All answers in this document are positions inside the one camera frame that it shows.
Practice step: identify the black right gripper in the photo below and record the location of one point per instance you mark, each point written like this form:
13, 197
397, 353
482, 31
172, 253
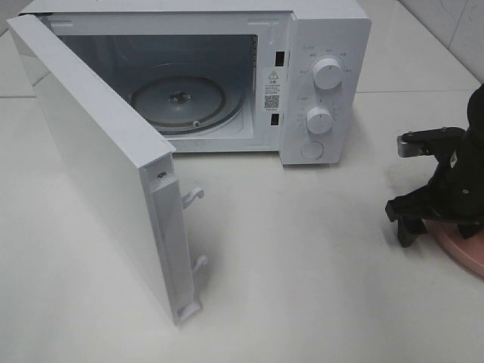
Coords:
454, 194

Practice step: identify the pink round plate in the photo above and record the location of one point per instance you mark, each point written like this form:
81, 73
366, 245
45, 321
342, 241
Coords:
468, 252

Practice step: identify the white microwave door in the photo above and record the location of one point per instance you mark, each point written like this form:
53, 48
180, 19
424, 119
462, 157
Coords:
121, 164

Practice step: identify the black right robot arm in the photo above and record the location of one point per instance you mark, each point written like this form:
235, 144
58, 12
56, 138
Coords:
454, 193

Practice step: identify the round white door button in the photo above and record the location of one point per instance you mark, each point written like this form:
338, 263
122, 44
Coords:
313, 150

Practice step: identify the white lower timer knob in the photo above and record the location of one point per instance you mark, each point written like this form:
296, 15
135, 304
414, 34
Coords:
319, 120

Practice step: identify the white upper power knob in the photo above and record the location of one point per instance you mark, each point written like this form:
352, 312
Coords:
327, 73

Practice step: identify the white microwave oven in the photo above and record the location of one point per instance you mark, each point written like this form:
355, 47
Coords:
206, 76

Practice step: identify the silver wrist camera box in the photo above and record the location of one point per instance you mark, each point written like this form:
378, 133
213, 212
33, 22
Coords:
407, 149

